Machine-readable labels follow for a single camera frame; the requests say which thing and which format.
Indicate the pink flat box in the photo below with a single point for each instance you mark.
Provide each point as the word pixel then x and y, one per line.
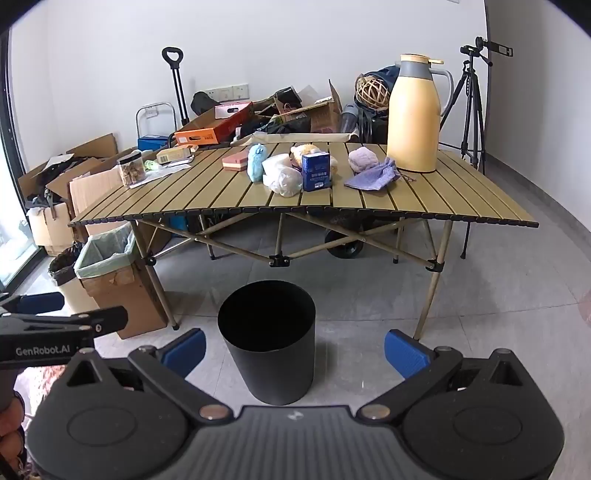
pixel 235 162

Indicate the orange cardboard box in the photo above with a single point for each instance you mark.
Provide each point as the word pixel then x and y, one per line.
pixel 207 129

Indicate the blue carton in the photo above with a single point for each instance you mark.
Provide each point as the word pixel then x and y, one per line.
pixel 316 173

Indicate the cardboard box with dark clothes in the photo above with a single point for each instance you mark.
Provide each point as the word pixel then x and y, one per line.
pixel 60 168

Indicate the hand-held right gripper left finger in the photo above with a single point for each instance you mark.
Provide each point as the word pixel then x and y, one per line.
pixel 187 353

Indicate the black trash bin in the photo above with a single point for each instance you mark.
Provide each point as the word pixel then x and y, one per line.
pixel 272 360

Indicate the clear jar black lid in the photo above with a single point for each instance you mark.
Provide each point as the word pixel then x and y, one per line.
pixel 131 171

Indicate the blue storage box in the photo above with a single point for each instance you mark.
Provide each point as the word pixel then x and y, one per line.
pixel 151 143

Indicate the wall socket panel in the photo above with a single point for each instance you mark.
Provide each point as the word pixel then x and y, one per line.
pixel 228 93

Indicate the lilac plush cloth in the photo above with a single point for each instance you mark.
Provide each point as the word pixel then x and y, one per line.
pixel 362 159

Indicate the brown open cardboard box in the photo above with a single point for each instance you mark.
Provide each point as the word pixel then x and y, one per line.
pixel 323 115

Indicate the yellow thermos jug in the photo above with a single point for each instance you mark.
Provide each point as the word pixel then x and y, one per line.
pixel 413 120

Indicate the tan folding slat table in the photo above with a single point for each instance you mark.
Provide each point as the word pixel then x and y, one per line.
pixel 369 203

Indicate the clear plastic bag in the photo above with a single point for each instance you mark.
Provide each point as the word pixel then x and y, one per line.
pixel 286 184

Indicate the small yellow cardboard box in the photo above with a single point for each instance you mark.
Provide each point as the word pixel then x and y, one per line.
pixel 174 155

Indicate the white foam dome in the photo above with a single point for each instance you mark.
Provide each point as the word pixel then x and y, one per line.
pixel 276 162

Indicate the black luggage bag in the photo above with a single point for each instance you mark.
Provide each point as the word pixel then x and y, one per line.
pixel 376 129

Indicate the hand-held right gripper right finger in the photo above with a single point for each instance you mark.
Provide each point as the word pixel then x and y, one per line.
pixel 406 353

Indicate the small green bottle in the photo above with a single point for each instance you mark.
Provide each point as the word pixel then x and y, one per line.
pixel 151 164

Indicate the large open cardboard box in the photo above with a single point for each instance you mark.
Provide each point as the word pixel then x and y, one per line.
pixel 92 189

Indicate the grey blue water bottle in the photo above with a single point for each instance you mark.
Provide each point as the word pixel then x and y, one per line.
pixel 349 119

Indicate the black soft bag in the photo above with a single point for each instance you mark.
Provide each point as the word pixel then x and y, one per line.
pixel 202 104

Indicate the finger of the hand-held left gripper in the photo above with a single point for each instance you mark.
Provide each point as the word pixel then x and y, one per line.
pixel 41 302
pixel 99 318

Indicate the printed paper sheet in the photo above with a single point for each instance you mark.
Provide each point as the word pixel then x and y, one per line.
pixel 159 173

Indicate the yellow plush toy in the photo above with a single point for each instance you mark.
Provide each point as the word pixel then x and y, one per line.
pixel 304 151

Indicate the cardboard box green liner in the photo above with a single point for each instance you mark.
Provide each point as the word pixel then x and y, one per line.
pixel 124 295

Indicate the person's left hand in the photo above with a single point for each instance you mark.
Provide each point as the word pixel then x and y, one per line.
pixel 10 429

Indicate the silver metal frame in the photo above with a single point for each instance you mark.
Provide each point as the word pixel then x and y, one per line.
pixel 157 107

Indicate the pink fluffy rug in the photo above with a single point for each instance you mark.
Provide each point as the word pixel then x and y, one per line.
pixel 41 379

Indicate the wicker ball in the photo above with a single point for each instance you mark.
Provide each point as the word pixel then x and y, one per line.
pixel 373 92

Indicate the black camera tripod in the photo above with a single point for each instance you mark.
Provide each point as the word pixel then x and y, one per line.
pixel 471 106

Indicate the light blue plush toy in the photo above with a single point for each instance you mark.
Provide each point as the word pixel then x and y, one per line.
pixel 257 164

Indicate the blue backpack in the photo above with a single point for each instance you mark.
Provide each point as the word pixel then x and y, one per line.
pixel 387 74

